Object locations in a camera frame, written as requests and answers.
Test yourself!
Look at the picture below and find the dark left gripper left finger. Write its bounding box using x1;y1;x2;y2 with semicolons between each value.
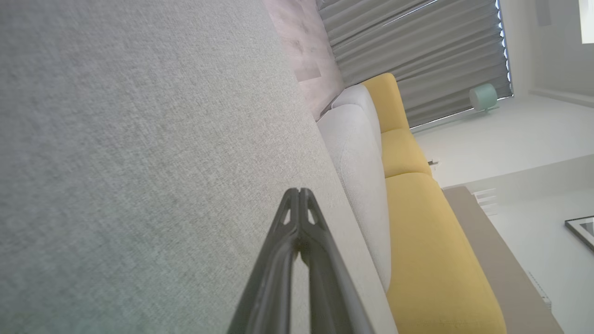
227;188;300;334

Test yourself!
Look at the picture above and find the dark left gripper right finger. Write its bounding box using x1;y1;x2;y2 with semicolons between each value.
299;187;375;334

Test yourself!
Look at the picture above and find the light grey sofa cushion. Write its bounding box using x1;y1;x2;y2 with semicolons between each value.
332;83;382;154
317;104;392;294

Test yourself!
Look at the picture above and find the grey fabric sofa seat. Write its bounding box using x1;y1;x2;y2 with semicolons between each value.
0;0;400;334

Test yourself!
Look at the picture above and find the mint green lamp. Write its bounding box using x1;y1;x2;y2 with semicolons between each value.
469;83;499;113

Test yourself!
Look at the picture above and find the grey pleated curtain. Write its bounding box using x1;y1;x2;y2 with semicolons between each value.
316;0;513;129

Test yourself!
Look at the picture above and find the black framed monochrome picture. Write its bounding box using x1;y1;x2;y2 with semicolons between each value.
564;215;594;253

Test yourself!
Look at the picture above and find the bright recessed ceiling panel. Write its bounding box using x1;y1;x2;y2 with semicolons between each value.
579;0;594;45

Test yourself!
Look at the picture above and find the beige wall ledge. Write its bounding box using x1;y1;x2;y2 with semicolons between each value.
443;186;564;334

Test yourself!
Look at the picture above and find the white slatted wall vent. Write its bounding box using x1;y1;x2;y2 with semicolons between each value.
472;188;498;216

